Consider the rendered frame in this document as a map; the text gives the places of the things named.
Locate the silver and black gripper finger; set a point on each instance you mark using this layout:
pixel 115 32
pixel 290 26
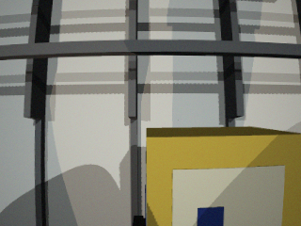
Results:
pixel 139 221

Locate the yellow butter carton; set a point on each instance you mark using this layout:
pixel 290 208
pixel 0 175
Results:
pixel 222 176

